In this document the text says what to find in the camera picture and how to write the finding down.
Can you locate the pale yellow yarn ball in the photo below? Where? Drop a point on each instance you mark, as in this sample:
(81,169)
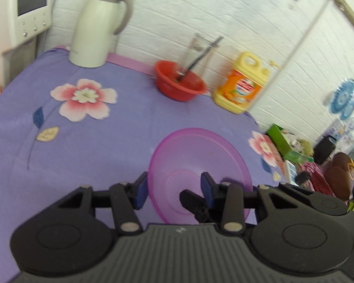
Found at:
(306,148)

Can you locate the dark red patterned cloth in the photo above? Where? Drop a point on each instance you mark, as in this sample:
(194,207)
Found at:
(320,182)

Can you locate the brown round object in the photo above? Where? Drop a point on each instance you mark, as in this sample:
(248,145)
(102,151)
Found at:
(343,174)

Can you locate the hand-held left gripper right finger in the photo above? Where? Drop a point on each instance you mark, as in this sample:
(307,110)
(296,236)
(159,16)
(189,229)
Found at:
(207,188)

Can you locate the red plastic bowl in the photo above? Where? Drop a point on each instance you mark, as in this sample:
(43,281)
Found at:
(171,90)

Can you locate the white water dispenser machine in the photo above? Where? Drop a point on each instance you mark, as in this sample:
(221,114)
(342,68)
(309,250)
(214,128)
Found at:
(32,32)

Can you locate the purple floral tablecloth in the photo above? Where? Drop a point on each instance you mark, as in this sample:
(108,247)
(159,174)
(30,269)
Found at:
(76,159)

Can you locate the glass jar with stick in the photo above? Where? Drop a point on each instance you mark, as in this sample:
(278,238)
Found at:
(205,53)

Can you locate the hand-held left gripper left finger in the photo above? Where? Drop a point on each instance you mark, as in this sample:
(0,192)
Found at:
(141,190)

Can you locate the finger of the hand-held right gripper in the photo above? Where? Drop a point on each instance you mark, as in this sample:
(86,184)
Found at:
(191,200)

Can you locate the green cardboard box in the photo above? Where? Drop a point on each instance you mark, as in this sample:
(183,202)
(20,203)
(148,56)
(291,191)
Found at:
(278,141)

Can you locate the black container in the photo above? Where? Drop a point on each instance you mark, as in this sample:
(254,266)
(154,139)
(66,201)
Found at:
(324,150)

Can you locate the white thermos jug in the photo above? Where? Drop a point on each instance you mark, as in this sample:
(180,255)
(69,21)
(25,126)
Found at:
(91,35)

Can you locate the yellow detergent bottle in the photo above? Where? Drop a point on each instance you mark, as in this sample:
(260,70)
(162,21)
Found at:
(236,91)

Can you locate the blue paper wall decoration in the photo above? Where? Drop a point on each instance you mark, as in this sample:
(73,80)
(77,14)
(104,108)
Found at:
(343,100)

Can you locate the purple plastic bowl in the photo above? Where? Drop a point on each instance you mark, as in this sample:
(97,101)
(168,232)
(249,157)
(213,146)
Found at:
(194,153)

